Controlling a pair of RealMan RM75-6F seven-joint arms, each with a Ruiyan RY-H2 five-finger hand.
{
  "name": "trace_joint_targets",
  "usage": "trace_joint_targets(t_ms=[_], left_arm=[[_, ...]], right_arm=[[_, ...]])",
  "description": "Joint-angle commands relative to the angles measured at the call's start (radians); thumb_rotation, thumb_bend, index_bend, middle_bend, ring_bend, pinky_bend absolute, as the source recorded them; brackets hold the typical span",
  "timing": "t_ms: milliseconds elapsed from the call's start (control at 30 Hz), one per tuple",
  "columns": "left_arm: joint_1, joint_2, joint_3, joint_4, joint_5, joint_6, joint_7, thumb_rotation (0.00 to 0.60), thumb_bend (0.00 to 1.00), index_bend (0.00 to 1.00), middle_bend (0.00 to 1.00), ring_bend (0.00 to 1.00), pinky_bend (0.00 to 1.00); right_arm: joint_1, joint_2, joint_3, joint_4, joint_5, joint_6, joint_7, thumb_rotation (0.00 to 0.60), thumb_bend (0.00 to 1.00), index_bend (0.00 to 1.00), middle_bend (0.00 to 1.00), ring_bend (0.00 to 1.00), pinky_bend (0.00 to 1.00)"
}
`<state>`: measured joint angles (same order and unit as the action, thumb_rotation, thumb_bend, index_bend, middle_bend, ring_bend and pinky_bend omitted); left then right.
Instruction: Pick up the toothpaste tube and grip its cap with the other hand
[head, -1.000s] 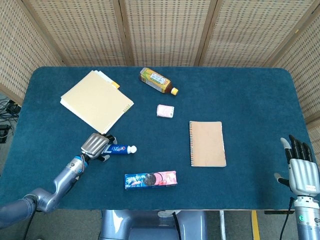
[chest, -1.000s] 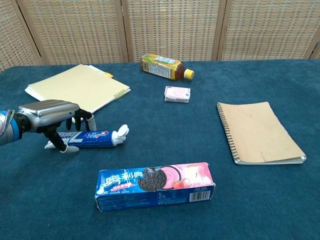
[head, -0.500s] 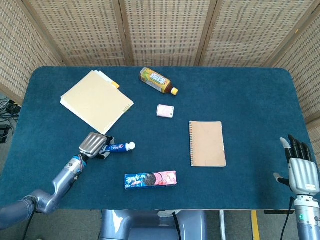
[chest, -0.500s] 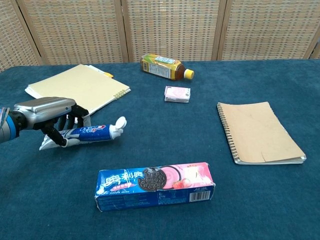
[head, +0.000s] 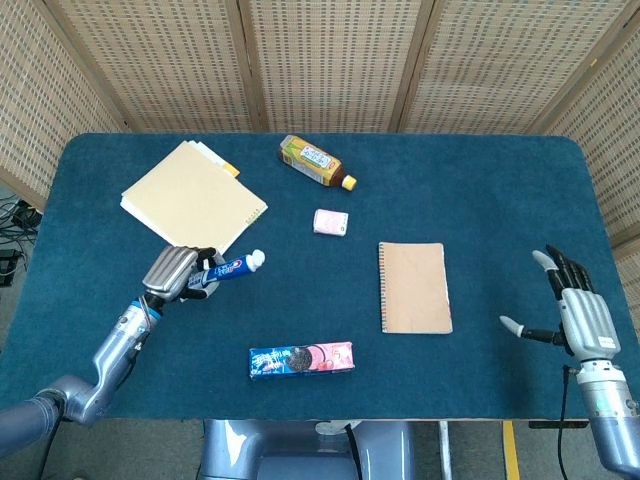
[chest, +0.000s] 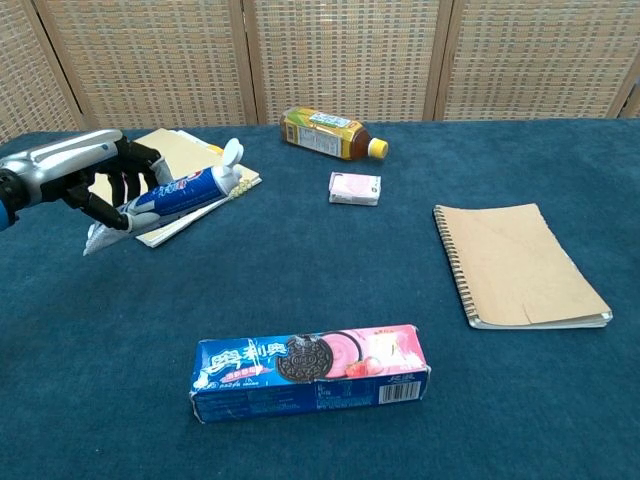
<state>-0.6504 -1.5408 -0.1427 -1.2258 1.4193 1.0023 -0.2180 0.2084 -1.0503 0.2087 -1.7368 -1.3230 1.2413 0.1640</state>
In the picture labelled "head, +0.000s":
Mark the blue pink Oreo cookie box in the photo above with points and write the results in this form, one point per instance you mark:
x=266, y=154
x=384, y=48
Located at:
x=300, y=361

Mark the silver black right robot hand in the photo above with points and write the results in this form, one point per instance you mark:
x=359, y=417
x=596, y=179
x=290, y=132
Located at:
x=590, y=320

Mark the blue felt table cover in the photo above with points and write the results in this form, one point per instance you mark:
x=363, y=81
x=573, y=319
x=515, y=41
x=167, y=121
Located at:
x=320, y=300

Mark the silver-blue left robot arm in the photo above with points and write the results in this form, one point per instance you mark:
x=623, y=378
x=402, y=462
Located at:
x=107, y=352

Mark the pink tissue pack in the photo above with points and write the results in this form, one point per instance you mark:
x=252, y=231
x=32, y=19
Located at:
x=330, y=223

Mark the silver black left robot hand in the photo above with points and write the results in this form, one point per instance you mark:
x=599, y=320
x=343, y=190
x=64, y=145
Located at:
x=167, y=270

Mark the silver-blue robot torso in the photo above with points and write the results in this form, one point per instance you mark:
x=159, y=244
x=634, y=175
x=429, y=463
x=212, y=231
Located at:
x=300, y=450

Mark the white table leg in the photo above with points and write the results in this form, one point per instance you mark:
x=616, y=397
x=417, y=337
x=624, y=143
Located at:
x=443, y=447

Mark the woven wooden folding screen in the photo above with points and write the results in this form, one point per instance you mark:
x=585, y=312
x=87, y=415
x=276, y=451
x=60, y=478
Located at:
x=330, y=65

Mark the blue white toothpaste tube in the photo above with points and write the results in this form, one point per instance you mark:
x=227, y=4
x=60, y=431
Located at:
x=227, y=270

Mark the yellow-label tea bottle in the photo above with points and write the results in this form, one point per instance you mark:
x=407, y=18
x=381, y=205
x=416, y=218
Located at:
x=312, y=161

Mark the silver-blue right robot arm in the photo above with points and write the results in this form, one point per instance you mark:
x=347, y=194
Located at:
x=610, y=400

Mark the brown spiral notebook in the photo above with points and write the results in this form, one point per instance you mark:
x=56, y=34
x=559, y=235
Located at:
x=415, y=287

